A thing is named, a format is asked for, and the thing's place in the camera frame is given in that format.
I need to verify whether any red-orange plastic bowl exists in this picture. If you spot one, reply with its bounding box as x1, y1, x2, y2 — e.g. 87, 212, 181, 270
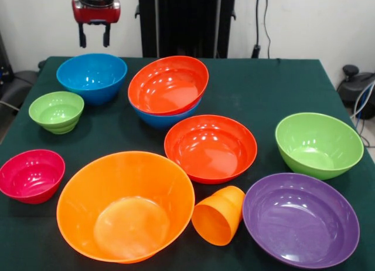
163, 114, 258, 185
127, 55, 210, 116

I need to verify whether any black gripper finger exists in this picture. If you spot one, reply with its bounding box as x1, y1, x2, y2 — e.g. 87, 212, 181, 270
102, 23, 111, 48
78, 23, 87, 48

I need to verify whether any black wall cable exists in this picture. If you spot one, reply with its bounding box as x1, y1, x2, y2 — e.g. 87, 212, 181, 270
251, 0, 272, 59

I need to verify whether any small green plastic bowl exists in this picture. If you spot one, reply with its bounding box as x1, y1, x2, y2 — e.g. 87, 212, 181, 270
28, 90, 85, 135

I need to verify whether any pink plastic bowl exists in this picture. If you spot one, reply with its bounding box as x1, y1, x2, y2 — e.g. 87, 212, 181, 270
0, 149, 66, 205

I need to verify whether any large green plastic bowl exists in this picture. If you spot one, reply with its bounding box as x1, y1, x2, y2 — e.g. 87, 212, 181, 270
275, 112, 365, 181

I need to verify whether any large orange plastic bowl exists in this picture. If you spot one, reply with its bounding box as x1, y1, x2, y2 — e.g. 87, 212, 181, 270
56, 151, 196, 264

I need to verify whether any black wheeled base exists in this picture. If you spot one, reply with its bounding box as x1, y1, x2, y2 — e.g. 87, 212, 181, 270
336, 65, 375, 120
0, 30, 39, 110

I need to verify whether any purple plastic bowl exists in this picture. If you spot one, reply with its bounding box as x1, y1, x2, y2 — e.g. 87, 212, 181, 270
242, 172, 360, 269

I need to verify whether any dark green tablecloth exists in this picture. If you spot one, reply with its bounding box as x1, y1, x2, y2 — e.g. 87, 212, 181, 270
0, 56, 375, 271

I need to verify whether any blue and white cable bundle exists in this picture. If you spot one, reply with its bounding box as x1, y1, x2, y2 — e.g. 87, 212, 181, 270
350, 80, 375, 148

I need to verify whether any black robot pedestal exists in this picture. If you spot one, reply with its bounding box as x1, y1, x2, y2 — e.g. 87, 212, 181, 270
134, 0, 237, 59

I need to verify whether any blue plastic bowl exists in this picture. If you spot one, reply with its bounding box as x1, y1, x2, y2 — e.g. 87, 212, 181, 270
56, 53, 128, 106
129, 97, 203, 130

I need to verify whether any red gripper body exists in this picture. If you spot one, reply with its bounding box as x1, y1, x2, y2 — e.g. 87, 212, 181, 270
72, 0, 121, 25

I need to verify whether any orange plastic cup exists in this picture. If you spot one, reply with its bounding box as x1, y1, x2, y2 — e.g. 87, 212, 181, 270
191, 185, 246, 247

